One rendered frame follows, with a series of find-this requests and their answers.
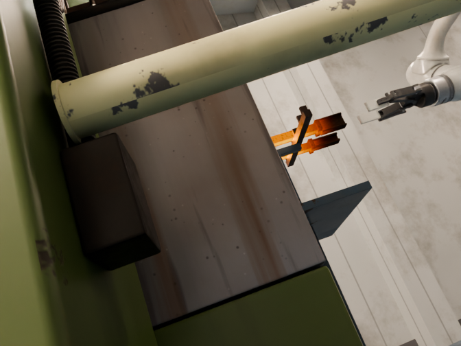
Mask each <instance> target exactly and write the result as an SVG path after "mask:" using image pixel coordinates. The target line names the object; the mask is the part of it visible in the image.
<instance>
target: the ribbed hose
mask: <svg viewBox="0 0 461 346"><path fill-rule="evenodd" d="M32 1H33V4H34V9H35V13H36V18H37V21H38V26H39V29H40V34H41V37H42V40H43V45H44V48H45V53H46V57H47V62H48V65H49V70H50V73H51V78H52V81H54V80H59V81H61V82H62V83H65V82H69V81H72V80H75V79H78V78H80V77H79V75H78V70H77V67H76V64H75V60H74V57H73V52H72V49H71V45H70V42H69V37H68V35H67V30H66V27H65V24H64V20H63V17H62V13H61V10H60V5H59V3H58V0H32ZM64 130H65V134H66V136H67V141H68V145H69V148H66V149H64V150H61V151H60V158H61V161H62V166H63V170H64V175H65V178H66V181H67V187H68V190H69V195H70V199H71V204H72V207H73V212H74V216H75V221H76V224H77V228H78V233H79V236H80V241H81V245H82V250H83V253H84V254H85V256H87V257H88V258H89V259H91V260H93V261H94V262H96V263H97V264H99V265H100V266H102V267H104V268H105V269H106V270H115V269H117V268H121V267H123V266H126V265H129V264H131V263H134V262H137V261H139V260H143V259H145V258H147V257H151V256H153V255H156V254H159V253H160V252H161V246H160V243H159V241H158V237H157V234H156V230H155V228H154V223H153V221H152V217H151V214H150V210H149V207H148V205H147V201H146V198H145V194H144V192H143V188H142V185H141V181H140V178H139V175H138V172H137V168H136V165H135V163H134V161H133V160H132V158H131V156H130V154H129V153H128V151H127V150H126V147H125V146H124V144H123V143H122V141H121V139H120V138H119V135H118V134H117V133H115V132H113V133H110V134H108V135H105V136H103V137H99V138H96V137H95V134H94V135H91V136H88V137H85V138H82V139H81V142H82V143H81V144H78V145H76V144H75V143H74V142H73V141H72V139H71V138H70V136H69V135H68V133H67V131H66V129H65V127H64Z"/></svg>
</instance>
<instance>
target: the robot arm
mask: <svg viewBox="0 0 461 346"><path fill-rule="evenodd" d="M460 13H461V12H457V13H455V14H451V15H449V16H446V17H443V18H441V19H437V20H435V21H434V24H433V25H432V28H431V29H430V31H429V34H428V37H427V40H426V43H425V47H424V50H423V51H422V53H421V54H420V55H418V56H417V58H416V61H414V62H413V63H412V64H411V65H410V66H409V67H408V68H407V71H406V78H407V81H408V83H409V84H410V85H411V86H408V87H405V88H402V89H396V90H393V91H391V92H390V94H388V93H385V94H384V95H385V97H381V98H378V99H376V100H371V101H369V102H365V103H364V105H365V107H366V108H367V110H368V112H369V111H371V112H369V113H364V114H362V115H358V116H357V118H358V120H359V122H360V124H365V123H368V122H371V121H374V120H377V119H378V121H379V122H381V121H383V120H385V119H388V118H391V117H394V116H396V115H400V114H404V113H406V109H407V108H411V107H413V106H417V107H419V108H424V107H426V106H437V105H440V104H445V103H447V102H457V101H460V100H461V65H451V64H450V62H449V57H448V55H446V53H445V51H444V42H445V37H446V35H447V32H448V31H449V29H450V27H451V26H452V25H453V23H454V22H455V20H456V19H457V17H458V16H459V15H460ZM395 93H396V94H395ZM389 103H394V104H392V105H390V106H389ZM399 103H400V104H399ZM385 106H387V107H385ZM383 107H385V108H383ZM378 108H383V109H381V110H380V111H377V110H376V109H378ZM374 110H375V111H374Z"/></svg>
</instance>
